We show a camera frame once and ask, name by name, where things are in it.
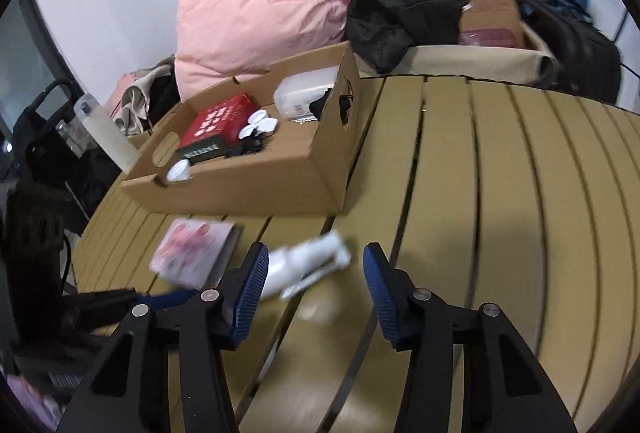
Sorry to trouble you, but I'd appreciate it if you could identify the pink floral notebook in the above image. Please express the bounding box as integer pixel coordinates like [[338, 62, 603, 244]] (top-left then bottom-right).
[[149, 217, 243, 290]]

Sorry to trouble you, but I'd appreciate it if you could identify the white spray bottle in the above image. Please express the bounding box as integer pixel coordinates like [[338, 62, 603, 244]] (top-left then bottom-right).
[[260, 231, 352, 301]]

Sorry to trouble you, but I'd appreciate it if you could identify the white round compact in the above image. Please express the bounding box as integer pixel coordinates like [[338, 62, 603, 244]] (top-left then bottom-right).
[[166, 159, 192, 182]]

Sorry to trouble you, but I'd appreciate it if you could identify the red box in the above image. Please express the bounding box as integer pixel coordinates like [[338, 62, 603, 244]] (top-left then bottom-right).
[[178, 94, 259, 163]]

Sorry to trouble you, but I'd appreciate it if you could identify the white round jar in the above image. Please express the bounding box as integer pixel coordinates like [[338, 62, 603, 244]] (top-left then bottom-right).
[[256, 118, 279, 136], [247, 109, 269, 125]]

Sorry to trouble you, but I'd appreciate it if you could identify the black cable bundle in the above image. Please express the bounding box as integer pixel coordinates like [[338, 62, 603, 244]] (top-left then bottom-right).
[[308, 87, 335, 124]]

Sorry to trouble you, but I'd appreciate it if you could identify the translucent cotton swab box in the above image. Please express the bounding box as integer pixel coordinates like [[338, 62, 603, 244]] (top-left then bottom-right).
[[273, 66, 338, 120]]

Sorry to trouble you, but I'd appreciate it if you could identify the purple sweater sleeve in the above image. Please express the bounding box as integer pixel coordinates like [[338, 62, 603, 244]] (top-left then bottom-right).
[[6, 375, 63, 432]]

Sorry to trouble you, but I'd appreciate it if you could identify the black stroller cart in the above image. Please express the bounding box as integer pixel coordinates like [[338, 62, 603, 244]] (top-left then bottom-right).
[[2, 80, 120, 293]]

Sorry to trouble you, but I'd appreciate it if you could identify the white thermos bottle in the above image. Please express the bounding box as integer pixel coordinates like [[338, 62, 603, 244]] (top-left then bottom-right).
[[74, 94, 137, 173]]

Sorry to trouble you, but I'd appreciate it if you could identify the cardboard tray box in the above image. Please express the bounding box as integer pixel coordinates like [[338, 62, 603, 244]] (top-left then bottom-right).
[[120, 43, 360, 216]]

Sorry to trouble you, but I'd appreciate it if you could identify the wooden slat folding table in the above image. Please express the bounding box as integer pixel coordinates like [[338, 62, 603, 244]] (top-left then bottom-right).
[[71, 72, 640, 433]]

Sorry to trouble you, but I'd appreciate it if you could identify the beige clothes pile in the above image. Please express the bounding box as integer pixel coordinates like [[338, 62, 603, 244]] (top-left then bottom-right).
[[105, 56, 180, 137]]

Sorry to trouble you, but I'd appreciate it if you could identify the pink puffy duvet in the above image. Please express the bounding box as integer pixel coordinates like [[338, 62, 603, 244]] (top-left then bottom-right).
[[175, 0, 349, 100]]

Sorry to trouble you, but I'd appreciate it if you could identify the black suitcase bag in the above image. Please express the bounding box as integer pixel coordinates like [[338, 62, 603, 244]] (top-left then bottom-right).
[[518, 0, 622, 104]]

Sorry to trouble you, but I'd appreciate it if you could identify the black jacket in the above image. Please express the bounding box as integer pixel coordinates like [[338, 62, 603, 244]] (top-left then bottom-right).
[[346, 0, 469, 74]]

